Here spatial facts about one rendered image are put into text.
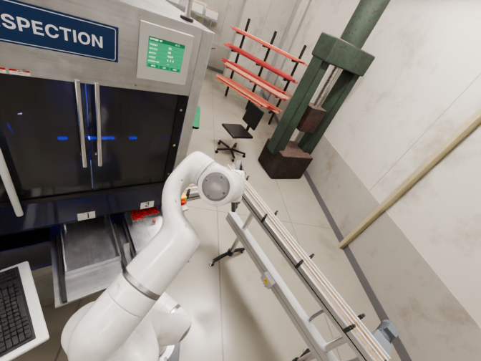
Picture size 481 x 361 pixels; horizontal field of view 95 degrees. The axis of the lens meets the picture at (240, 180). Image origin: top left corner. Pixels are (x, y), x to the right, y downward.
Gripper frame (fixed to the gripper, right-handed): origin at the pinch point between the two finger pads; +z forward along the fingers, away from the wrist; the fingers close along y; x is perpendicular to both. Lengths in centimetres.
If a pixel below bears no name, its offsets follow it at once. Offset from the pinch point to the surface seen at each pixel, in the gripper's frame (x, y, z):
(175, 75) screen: -38, -46, 17
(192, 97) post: -35, -41, 31
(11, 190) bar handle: -94, 13, -2
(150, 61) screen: -45, -46, 7
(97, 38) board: -56, -46, -8
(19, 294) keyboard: -103, 66, 13
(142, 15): -43, -58, -3
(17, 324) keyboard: -94, 74, 6
